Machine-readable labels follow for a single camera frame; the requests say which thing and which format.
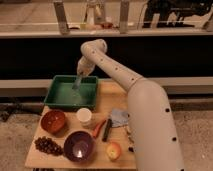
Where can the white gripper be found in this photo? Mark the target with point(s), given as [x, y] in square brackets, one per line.
[84, 68]

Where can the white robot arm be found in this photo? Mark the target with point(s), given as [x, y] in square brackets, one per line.
[156, 144]

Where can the green plastic tray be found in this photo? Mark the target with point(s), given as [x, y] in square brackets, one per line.
[62, 95]

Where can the blue-grey sponge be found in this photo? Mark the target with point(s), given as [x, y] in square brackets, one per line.
[119, 118]

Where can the white plastic cup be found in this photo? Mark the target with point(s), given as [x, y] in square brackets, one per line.
[84, 116]

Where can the orange-brown bowl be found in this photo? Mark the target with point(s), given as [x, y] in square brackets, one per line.
[53, 121]

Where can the orange carrot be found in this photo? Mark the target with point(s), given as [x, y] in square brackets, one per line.
[97, 128]

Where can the black marker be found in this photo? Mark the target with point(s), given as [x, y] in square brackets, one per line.
[107, 130]

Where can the wooden board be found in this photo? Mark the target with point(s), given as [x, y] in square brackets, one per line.
[109, 96]

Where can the purple bowl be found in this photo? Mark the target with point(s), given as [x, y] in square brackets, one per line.
[79, 146]

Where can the bunch of dark grapes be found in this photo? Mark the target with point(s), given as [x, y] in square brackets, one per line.
[48, 146]

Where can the red-yellow apple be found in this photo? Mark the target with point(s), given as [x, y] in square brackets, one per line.
[113, 151]

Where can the left grey window post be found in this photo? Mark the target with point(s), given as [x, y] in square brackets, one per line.
[61, 16]

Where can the grey window post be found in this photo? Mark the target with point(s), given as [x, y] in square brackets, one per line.
[124, 11]
[61, 16]

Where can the right grey window post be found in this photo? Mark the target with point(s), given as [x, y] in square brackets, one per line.
[124, 11]

